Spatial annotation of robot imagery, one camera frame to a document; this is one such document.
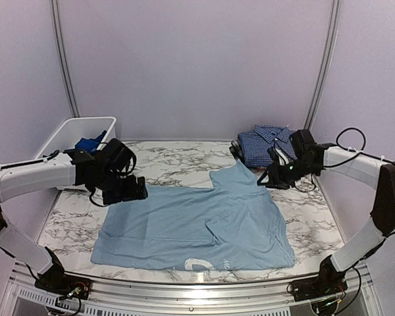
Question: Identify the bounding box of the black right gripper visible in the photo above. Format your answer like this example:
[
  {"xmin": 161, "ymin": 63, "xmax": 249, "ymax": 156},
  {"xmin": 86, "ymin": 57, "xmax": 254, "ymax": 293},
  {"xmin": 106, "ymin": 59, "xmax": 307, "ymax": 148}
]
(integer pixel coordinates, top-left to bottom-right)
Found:
[{"xmin": 257, "ymin": 157, "xmax": 318, "ymax": 190}]

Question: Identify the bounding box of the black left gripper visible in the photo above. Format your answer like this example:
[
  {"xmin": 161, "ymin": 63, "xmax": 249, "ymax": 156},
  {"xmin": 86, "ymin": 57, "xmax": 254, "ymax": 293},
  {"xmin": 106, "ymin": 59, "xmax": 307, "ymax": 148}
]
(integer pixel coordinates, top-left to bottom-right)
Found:
[{"xmin": 96, "ymin": 169, "xmax": 147, "ymax": 205}]

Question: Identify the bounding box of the blue checked shirt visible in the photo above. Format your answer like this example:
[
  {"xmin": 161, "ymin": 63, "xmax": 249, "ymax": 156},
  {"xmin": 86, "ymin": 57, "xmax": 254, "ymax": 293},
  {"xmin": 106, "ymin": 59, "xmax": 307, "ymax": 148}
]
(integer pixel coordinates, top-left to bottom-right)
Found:
[{"xmin": 238, "ymin": 124, "xmax": 296, "ymax": 168}]

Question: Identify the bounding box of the light blue garment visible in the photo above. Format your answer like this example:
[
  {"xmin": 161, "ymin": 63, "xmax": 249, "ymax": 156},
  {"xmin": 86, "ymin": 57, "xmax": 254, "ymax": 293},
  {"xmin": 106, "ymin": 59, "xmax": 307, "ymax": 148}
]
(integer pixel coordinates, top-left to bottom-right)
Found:
[{"xmin": 91, "ymin": 163, "xmax": 295, "ymax": 271}]

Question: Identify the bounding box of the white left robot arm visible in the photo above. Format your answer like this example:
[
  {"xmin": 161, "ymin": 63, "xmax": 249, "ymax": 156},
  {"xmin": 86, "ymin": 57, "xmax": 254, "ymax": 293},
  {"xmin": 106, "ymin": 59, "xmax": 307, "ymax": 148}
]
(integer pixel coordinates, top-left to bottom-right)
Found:
[{"xmin": 0, "ymin": 138, "xmax": 147, "ymax": 293}]

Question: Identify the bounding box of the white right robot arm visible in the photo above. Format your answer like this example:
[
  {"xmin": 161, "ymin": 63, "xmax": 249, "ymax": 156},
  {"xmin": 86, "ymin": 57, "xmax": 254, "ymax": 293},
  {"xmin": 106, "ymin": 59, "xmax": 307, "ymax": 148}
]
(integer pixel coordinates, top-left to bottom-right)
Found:
[{"xmin": 258, "ymin": 127, "xmax": 395, "ymax": 295}]

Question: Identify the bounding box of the white plastic laundry bin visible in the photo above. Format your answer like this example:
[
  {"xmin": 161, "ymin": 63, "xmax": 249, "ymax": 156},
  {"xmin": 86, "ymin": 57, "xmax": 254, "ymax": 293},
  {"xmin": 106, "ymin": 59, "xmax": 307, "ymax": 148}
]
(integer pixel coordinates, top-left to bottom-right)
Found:
[{"xmin": 36, "ymin": 116, "xmax": 117, "ymax": 192}]

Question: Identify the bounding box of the dark blue garment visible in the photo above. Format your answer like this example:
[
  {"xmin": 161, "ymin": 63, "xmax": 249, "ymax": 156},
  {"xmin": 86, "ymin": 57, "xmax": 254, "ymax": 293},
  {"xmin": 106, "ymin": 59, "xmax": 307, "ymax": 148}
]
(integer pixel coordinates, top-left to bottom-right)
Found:
[{"xmin": 74, "ymin": 130, "xmax": 107, "ymax": 153}]

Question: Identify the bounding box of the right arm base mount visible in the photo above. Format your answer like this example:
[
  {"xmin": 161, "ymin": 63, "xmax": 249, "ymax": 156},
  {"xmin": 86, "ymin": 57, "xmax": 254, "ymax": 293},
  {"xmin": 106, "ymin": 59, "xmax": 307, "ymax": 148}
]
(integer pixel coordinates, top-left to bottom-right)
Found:
[{"xmin": 287, "ymin": 255, "xmax": 348, "ymax": 302}]

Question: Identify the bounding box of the aluminium front frame rail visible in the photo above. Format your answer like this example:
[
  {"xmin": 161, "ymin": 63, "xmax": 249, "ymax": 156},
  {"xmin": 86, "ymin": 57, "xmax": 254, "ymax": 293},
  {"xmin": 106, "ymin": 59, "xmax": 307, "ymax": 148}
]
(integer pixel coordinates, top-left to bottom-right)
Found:
[{"xmin": 0, "ymin": 262, "xmax": 384, "ymax": 315}]

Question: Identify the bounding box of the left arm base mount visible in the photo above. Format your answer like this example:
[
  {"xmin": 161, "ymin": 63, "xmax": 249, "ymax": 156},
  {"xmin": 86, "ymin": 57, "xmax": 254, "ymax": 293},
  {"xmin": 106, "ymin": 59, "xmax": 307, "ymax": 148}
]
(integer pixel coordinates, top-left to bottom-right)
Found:
[{"xmin": 35, "ymin": 247, "xmax": 92, "ymax": 300}]

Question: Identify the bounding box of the left wall aluminium post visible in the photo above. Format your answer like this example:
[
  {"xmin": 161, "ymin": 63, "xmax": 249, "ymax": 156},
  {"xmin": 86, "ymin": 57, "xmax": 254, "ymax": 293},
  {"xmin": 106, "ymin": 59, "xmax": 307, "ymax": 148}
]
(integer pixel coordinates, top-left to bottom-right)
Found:
[{"xmin": 49, "ymin": 0, "xmax": 80, "ymax": 118}]

